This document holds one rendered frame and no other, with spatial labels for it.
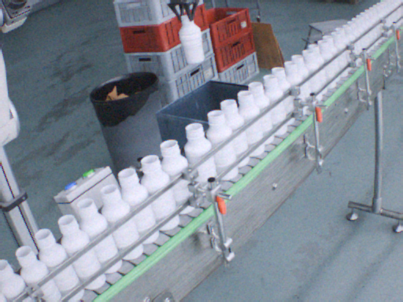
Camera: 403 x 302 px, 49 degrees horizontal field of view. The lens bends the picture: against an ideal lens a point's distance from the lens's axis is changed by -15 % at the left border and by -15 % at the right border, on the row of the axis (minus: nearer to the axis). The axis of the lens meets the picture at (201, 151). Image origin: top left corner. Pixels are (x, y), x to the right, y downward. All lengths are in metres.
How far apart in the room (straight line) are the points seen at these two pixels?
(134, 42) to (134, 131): 0.88
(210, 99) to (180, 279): 1.03
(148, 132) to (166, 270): 2.02
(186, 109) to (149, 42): 1.70
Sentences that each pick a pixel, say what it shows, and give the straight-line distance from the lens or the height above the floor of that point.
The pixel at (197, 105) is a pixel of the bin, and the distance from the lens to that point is 1.95.
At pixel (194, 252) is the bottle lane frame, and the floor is 0.93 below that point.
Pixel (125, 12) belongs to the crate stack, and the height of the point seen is 1.00.
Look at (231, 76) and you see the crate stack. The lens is 4.32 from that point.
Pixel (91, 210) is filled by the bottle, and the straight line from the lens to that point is 0.94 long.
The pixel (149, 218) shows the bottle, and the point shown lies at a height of 1.06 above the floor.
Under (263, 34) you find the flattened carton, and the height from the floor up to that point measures 0.38.
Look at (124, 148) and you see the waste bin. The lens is 3.07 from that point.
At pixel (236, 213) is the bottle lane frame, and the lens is 1.23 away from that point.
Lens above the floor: 1.65
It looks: 28 degrees down
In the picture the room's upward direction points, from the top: 11 degrees counter-clockwise
